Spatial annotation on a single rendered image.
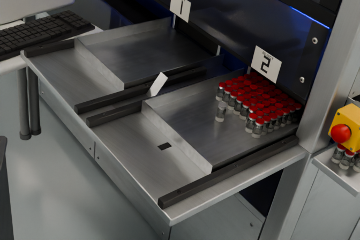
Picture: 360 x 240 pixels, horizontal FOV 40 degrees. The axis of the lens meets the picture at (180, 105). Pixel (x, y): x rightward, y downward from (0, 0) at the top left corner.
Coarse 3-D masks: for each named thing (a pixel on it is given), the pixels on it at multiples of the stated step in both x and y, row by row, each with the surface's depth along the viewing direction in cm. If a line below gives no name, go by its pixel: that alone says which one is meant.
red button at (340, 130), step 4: (340, 124) 103; (332, 128) 103; (336, 128) 102; (340, 128) 102; (344, 128) 102; (332, 132) 103; (336, 132) 102; (340, 132) 101; (344, 132) 101; (348, 132) 102; (332, 136) 103; (336, 136) 102; (340, 136) 102; (344, 136) 101; (348, 136) 102; (336, 140) 103; (340, 140) 102; (344, 140) 102
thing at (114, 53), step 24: (144, 24) 151; (168, 24) 157; (96, 48) 140; (120, 48) 142; (144, 48) 144; (168, 48) 146; (192, 48) 148; (120, 72) 132; (144, 72) 133; (168, 72) 130
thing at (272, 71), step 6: (258, 48) 118; (258, 54) 119; (264, 54) 117; (252, 60) 121; (258, 60) 119; (264, 60) 118; (276, 60) 114; (252, 66) 121; (258, 66) 120; (264, 66) 118; (270, 66) 117; (276, 66) 115; (264, 72) 119; (270, 72) 117; (276, 72) 116; (270, 78) 118; (276, 78) 116
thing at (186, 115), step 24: (240, 72) 136; (168, 96) 122; (192, 96) 127; (168, 120) 118; (192, 120) 119; (240, 120) 121; (192, 144) 112; (216, 144) 113; (240, 144) 114; (264, 144) 111; (216, 168) 103
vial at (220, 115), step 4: (220, 108) 117; (224, 108) 117; (216, 112) 119; (220, 112) 118; (224, 112) 118; (216, 116) 119; (220, 116) 119; (224, 116) 120; (216, 120) 120; (220, 120) 119
